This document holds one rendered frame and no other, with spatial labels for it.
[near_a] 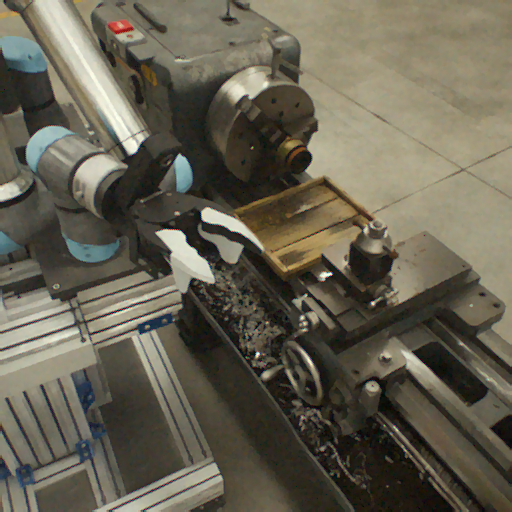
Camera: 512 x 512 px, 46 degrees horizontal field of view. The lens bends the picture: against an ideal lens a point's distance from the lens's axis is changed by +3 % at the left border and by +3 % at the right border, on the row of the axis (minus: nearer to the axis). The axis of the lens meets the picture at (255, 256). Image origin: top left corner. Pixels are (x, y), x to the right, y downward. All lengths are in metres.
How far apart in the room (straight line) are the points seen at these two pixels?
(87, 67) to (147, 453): 1.43
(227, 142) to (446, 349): 0.80
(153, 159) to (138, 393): 1.62
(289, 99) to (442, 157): 2.11
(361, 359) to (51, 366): 0.67
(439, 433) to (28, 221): 0.94
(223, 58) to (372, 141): 2.11
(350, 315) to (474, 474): 0.41
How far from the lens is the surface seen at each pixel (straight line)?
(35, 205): 1.14
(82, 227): 0.87
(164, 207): 0.71
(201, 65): 1.78
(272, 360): 1.83
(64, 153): 0.82
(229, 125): 1.68
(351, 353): 1.42
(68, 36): 0.96
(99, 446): 2.12
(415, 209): 3.32
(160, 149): 0.66
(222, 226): 0.69
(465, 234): 3.23
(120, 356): 2.33
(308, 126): 1.79
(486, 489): 1.38
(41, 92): 1.63
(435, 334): 1.59
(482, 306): 1.61
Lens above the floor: 2.03
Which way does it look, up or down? 44 degrees down
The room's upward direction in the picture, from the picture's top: straight up
